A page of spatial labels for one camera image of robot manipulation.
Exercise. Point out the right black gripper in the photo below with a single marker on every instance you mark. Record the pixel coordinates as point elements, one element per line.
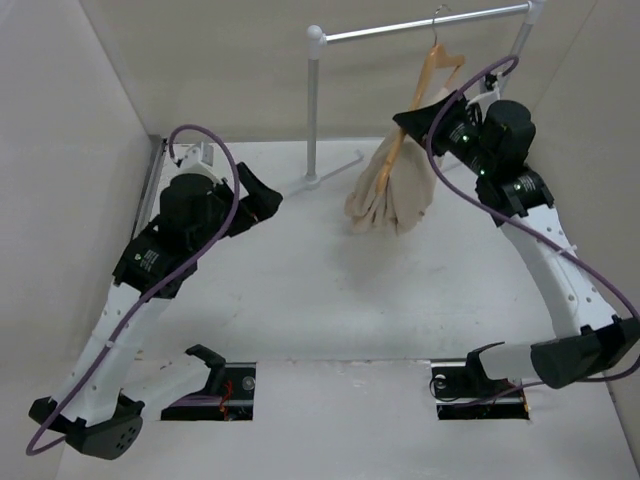
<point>458,108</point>

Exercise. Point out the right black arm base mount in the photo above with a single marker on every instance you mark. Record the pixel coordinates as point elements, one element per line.
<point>461,393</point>

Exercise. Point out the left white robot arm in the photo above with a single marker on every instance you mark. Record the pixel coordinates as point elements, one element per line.
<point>95,411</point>

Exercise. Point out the wooden clothes hanger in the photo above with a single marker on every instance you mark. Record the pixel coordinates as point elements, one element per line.
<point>415,105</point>

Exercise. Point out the beige trousers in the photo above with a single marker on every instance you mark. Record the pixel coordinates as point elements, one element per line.
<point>409,192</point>

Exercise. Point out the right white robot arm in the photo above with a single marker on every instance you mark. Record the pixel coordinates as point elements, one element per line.
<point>589,336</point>

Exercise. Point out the white and silver clothes rack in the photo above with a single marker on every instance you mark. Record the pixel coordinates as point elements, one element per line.
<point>354,80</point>

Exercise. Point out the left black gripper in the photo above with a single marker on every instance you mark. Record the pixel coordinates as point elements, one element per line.
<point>259,202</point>

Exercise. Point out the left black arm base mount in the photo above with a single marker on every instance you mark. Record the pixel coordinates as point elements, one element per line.
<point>227,395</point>

